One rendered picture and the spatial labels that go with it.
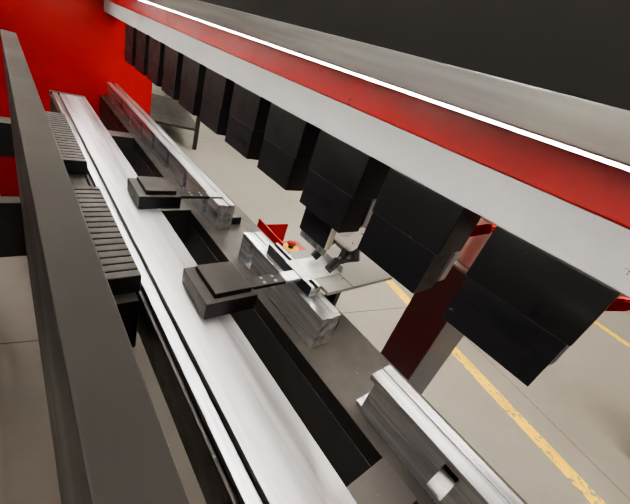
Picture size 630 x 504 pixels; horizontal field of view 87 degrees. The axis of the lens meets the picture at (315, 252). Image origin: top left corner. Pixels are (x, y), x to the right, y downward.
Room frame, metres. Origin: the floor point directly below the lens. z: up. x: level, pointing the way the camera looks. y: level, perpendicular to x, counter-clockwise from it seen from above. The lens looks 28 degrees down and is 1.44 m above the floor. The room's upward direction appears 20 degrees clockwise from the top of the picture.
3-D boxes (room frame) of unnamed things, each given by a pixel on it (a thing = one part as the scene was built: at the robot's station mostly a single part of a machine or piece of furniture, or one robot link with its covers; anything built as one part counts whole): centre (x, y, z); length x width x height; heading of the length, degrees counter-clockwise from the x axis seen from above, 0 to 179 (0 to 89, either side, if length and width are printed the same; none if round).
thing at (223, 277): (0.60, 0.11, 1.01); 0.26 x 0.12 x 0.05; 138
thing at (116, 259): (0.56, 0.43, 1.02); 0.37 x 0.06 x 0.04; 48
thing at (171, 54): (1.38, 0.74, 1.26); 0.15 x 0.09 x 0.17; 48
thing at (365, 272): (0.83, -0.09, 1.00); 0.26 x 0.18 x 0.01; 138
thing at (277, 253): (0.75, 0.04, 0.98); 0.20 x 0.03 x 0.03; 48
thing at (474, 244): (1.17, -0.56, 1.09); 0.19 x 0.19 x 0.18
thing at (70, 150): (0.94, 0.85, 1.02); 0.44 x 0.06 x 0.04; 48
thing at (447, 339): (1.17, -0.56, 0.50); 0.18 x 0.18 x 1.00; 36
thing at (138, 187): (0.90, 0.44, 1.01); 0.26 x 0.12 x 0.05; 138
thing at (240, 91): (0.97, 0.29, 1.26); 0.15 x 0.09 x 0.17; 48
